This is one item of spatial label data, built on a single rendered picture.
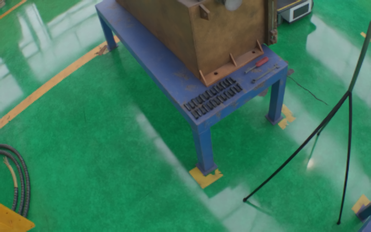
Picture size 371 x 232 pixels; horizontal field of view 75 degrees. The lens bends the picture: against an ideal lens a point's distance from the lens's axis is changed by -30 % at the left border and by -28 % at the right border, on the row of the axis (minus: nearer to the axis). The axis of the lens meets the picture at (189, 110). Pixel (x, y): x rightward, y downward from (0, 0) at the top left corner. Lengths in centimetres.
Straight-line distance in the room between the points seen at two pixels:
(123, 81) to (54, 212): 148
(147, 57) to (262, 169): 115
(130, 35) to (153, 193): 120
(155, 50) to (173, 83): 35
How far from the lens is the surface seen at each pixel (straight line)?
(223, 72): 201
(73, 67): 348
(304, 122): 264
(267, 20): 206
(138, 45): 235
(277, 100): 235
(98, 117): 286
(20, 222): 182
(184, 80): 202
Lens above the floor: 215
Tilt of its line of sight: 54 degrees down
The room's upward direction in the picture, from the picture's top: 11 degrees counter-clockwise
